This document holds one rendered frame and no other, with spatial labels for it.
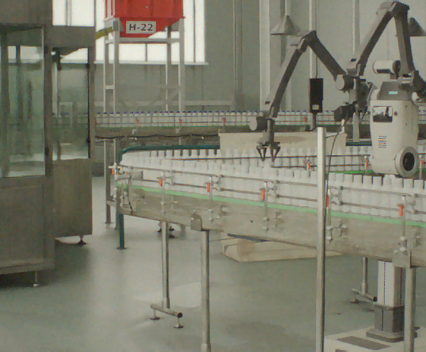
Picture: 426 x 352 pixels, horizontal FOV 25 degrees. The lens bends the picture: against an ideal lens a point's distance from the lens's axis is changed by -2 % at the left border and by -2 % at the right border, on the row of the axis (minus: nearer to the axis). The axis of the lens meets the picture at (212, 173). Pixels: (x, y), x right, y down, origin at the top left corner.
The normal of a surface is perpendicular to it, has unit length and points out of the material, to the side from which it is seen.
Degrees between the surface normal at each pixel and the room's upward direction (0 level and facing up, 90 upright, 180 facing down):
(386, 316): 90
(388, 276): 90
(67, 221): 90
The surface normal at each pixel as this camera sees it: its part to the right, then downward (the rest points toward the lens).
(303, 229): -0.81, 0.05
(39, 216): 0.58, 0.06
